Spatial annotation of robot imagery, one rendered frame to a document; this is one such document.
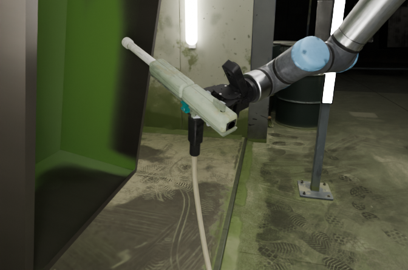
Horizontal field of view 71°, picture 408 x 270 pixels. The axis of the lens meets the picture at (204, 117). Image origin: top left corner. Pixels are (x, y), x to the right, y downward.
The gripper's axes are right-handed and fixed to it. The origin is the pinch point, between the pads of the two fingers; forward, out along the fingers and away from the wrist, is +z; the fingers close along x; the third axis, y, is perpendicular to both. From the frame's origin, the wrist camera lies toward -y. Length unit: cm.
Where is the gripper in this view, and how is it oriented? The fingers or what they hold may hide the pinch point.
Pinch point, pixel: (193, 108)
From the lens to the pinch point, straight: 70.6
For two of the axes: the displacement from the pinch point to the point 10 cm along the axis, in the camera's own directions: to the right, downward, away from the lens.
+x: -6.4, -5.2, 5.6
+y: -0.6, 7.6, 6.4
